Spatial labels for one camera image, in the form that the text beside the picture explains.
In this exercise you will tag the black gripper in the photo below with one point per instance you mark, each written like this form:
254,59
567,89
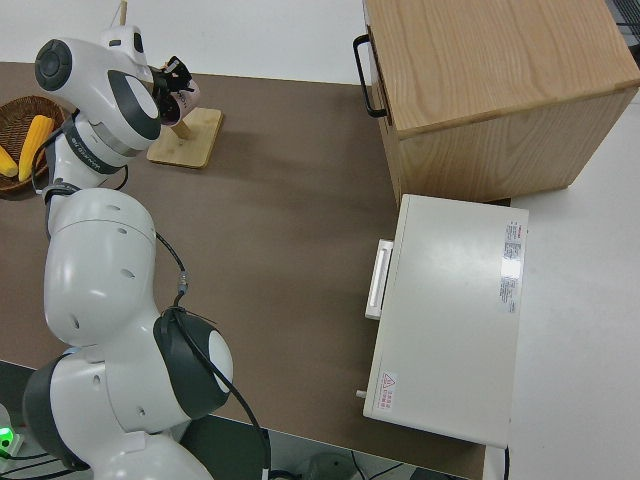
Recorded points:
162,87

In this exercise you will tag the pink ceramic mug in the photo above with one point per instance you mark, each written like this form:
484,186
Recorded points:
187,102

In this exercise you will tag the wooden mug rack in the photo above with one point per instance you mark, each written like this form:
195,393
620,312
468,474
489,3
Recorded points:
185,142

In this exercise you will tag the brown table mat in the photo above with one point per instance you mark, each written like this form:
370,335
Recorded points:
275,200

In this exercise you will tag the brown wicker basket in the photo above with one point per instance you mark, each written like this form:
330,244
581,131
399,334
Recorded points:
20,107

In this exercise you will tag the wooden drawer cabinet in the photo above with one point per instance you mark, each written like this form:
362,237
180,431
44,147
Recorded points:
500,75

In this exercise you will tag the white toaster oven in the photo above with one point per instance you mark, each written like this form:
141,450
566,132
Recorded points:
445,320

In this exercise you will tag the black equipment box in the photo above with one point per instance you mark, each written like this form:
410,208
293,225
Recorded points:
225,445

